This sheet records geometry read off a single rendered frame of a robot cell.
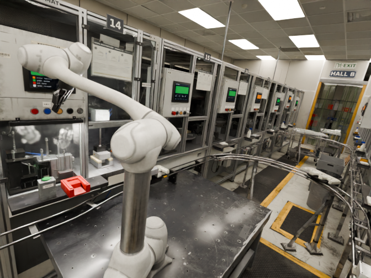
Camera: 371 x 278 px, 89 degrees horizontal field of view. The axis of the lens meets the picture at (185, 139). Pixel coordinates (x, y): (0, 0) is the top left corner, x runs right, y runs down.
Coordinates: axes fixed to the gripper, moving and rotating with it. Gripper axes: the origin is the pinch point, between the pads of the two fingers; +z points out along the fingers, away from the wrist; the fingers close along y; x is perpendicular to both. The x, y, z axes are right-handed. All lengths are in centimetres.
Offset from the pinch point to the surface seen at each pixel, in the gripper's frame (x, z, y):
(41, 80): -13.5, -7.1, -0.9
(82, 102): 3.4, 0.5, -17.9
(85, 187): 42, 31, 8
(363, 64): 425, -324, -712
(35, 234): 41, 40, 40
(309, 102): 433, -139, -737
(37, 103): -8.3, 4.7, 2.6
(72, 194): 39, 34, 15
